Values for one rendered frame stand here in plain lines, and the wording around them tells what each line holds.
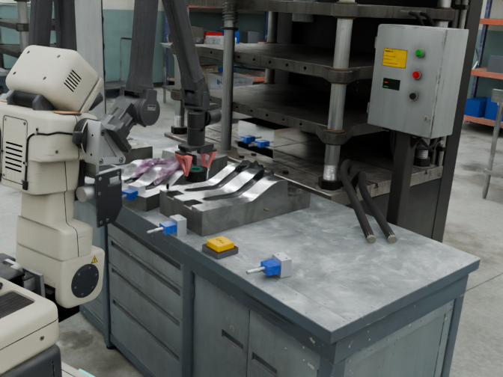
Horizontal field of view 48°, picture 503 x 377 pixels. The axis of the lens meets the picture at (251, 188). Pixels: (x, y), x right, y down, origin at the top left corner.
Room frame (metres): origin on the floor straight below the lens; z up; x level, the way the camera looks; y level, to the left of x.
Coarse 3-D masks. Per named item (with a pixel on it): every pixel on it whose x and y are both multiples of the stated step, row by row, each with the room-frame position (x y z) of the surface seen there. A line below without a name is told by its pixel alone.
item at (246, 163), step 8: (248, 160) 2.06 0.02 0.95; (240, 168) 2.04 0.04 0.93; (248, 168) 2.02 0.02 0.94; (256, 168) 2.02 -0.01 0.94; (264, 168) 2.00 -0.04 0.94; (232, 176) 2.00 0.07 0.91; (256, 176) 1.95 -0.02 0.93; (264, 176) 1.93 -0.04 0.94; (216, 184) 1.96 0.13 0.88; (224, 184) 1.96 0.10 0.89; (248, 184) 1.91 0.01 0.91; (232, 192) 1.88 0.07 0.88; (240, 192) 1.88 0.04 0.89; (208, 200) 1.77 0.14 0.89
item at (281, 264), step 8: (272, 256) 1.45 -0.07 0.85; (280, 256) 1.44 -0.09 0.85; (288, 256) 1.44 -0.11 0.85; (264, 264) 1.41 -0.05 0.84; (272, 264) 1.41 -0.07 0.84; (280, 264) 1.41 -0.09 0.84; (288, 264) 1.42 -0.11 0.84; (248, 272) 1.38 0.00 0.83; (256, 272) 1.39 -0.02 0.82; (264, 272) 1.41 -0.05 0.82; (272, 272) 1.40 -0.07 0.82; (280, 272) 1.41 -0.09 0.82; (288, 272) 1.42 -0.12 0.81
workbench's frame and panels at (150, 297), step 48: (96, 240) 2.25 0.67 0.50; (144, 240) 1.93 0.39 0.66; (144, 288) 1.93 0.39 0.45; (192, 288) 1.68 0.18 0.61; (240, 288) 1.48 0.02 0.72; (432, 288) 1.44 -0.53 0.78; (144, 336) 1.94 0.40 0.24; (192, 336) 1.69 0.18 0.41; (240, 336) 1.49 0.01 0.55; (288, 336) 1.34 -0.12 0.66; (336, 336) 1.17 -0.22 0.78; (384, 336) 1.34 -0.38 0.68; (432, 336) 1.52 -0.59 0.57
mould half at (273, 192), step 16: (224, 176) 2.00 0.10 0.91; (240, 176) 1.97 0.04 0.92; (272, 176) 1.94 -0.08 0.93; (160, 192) 1.86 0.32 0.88; (192, 192) 1.84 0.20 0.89; (208, 192) 1.86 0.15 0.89; (224, 192) 1.88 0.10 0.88; (256, 192) 1.85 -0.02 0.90; (272, 192) 1.87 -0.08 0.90; (288, 192) 1.98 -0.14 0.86; (304, 192) 1.99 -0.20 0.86; (160, 208) 1.86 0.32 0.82; (176, 208) 1.78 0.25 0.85; (192, 208) 1.71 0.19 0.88; (208, 208) 1.70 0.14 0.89; (224, 208) 1.73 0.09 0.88; (240, 208) 1.77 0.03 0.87; (256, 208) 1.82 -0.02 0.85; (272, 208) 1.87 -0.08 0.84; (288, 208) 1.92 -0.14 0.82; (304, 208) 1.98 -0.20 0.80; (192, 224) 1.71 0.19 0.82; (208, 224) 1.69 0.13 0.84; (224, 224) 1.73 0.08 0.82; (240, 224) 1.78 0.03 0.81
